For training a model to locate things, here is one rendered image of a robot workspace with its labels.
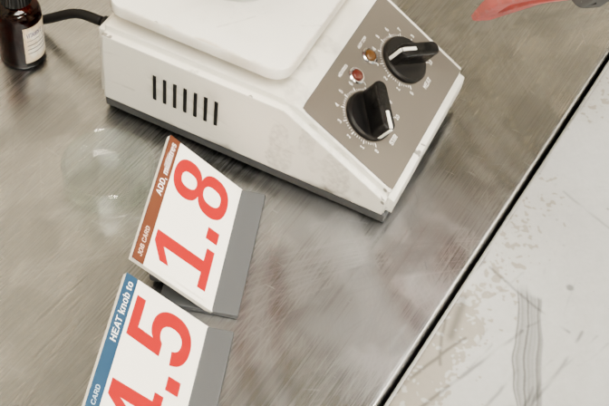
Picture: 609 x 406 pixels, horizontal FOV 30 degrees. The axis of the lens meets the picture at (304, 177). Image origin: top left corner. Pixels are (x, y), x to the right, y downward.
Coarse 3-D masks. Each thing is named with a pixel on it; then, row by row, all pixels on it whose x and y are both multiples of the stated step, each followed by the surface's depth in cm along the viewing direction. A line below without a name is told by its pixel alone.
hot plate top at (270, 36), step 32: (128, 0) 66; (160, 0) 67; (192, 0) 67; (256, 0) 67; (288, 0) 68; (320, 0) 68; (160, 32) 66; (192, 32) 65; (224, 32) 65; (256, 32) 66; (288, 32) 66; (320, 32) 67; (256, 64) 64; (288, 64) 64
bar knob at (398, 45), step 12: (396, 36) 71; (384, 48) 70; (396, 48) 69; (408, 48) 69; (420, 48) 70; (432, 48) 70; (384, 60) 70; (396, 60) 69; (408, 60) 70; (420, 60) 71; (396, 72) 70; (408, 72) 70; (420, 72) 71
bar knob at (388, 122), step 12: (372, 84) 67; (384, 84) 67; (360, 96) 67; (372, 96) 67; (384, 96) 67; (348, 108) 67; (360, 108) 67; (372, 108) 67; (384, 108) 66; (348, 120) 67; (360, 120) 67; (372, 120) 67; (384, 120) 66; (360, 132) 67; (372, 132) 67; (384, 132) 66
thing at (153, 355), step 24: (144, 288) 60; (144, 312) 59; (168, 312) 61; (144, 336) 59; (168, 336) 60; (192, 336) 61; (120, 360) 57; (144, 360) 58; (168, 360) 59; (120, 384) 56; (144, 384) 58; (168, 384) 59
